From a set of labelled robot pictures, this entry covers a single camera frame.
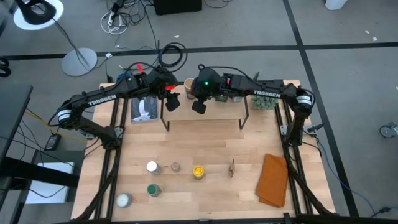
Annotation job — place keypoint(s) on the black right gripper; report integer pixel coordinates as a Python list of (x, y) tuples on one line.
[(206, 84)]

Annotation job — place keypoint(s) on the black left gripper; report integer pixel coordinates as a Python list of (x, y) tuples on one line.
[(161, 81)]

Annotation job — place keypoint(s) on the brown paper cup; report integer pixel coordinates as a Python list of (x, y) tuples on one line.
[(187, 84)]

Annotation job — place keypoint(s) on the green black pepper tin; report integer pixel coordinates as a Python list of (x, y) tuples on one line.
[(221, 99)]

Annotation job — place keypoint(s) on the bagel seasoning jar white lid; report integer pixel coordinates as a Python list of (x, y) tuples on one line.
[(237, 99)]

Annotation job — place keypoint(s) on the white-lidded glass spice jar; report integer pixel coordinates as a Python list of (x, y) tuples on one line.
[(152, 167)]

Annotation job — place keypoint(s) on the brown taco seasoning pouch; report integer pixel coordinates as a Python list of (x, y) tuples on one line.
[(231, 168)]

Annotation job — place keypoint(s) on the chili onion shaker yellow lid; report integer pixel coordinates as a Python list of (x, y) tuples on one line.
[(198, 172)]

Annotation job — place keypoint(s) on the green-lidded spice jar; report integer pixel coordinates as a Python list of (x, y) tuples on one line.
[(153, 189)]

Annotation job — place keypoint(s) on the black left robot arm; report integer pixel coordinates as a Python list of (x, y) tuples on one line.
[(90, 99)]

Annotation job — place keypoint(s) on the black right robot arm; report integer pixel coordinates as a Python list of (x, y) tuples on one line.
[(267, 88)]

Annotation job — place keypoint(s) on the wooden shelf black metal legs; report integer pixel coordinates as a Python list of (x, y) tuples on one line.
[(211, 115)]

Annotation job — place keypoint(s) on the green potted plant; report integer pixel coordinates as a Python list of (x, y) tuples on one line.
[(264, 102)]

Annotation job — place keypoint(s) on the black box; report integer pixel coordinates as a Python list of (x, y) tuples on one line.
[(177, 6)]

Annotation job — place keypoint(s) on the white power strip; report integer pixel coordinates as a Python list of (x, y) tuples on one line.
[(110, 20)]

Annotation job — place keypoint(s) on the floor lamp grey base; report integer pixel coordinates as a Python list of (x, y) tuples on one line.
[(79, 62)]

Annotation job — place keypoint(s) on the small cork-lidded glass jar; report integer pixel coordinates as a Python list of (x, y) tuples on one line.
[(175, 167)]

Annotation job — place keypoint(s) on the orange folded cloth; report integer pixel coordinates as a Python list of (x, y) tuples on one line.
[(272, 180)]

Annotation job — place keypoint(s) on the black power adapter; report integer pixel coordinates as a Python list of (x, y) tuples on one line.
[(53, 141)]

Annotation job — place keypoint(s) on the black desk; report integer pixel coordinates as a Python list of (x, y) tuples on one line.
[(12, 109)]

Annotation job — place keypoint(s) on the grey caster wheel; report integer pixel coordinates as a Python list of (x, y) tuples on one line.
[(387, 130)]

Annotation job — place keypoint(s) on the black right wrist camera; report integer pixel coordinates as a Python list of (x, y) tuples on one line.
[(199, 107)]

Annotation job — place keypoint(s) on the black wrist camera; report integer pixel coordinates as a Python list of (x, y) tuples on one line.
[(199, 107), (172, 104)]

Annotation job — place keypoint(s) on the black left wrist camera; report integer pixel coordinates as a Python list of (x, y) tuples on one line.
[(172, 104)]

